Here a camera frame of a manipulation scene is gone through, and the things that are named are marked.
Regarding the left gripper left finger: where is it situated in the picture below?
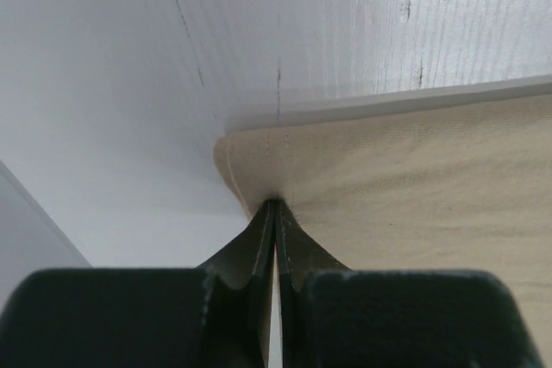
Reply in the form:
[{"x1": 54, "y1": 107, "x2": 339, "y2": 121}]
[{"x1": 1, "y1": 202, "x2": 275, "y2": 367}]

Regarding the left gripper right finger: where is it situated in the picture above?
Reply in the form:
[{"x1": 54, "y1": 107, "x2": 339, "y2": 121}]
[{"x1": 274, "y1": 201, "x2": 543, "y2": 367}]

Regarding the beige t shirt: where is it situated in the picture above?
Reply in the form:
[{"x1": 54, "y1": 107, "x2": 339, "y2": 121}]
[{"x1": 214, "y1": 96, "x2": 551, "y2": 359}]

